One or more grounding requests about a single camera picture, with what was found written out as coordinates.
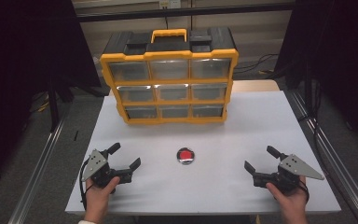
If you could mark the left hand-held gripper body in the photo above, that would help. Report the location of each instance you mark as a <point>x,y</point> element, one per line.
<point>94,165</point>

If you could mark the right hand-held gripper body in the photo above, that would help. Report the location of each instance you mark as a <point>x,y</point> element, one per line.
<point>292,165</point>

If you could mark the round black disc red centre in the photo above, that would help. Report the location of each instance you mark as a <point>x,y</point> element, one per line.
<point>185,155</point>

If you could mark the yellow black organizer case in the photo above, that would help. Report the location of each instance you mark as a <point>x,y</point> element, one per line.
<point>167,56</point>

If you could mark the person's left hand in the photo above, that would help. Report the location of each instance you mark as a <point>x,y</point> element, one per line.
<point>98,199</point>

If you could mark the person's right hand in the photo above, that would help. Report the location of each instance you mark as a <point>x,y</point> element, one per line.
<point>292,200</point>

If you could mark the small black floor object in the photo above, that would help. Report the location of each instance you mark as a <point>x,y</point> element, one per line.
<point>75,135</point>

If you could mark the black stand pole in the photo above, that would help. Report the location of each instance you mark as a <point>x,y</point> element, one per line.
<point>53,109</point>

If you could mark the set of clear drawers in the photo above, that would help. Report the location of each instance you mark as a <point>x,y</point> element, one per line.
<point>130,71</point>

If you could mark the black curtain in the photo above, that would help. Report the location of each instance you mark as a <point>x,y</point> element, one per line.
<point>338,46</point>
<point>18,62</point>

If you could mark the black horizontal bar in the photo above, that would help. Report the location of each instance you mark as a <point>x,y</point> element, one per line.
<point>136,15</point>

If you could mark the metal floor rail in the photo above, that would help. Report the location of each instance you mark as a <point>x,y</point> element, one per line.
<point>34,183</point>
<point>329,152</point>

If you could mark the white wall outlet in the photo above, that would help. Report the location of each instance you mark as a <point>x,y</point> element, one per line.
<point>170,3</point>

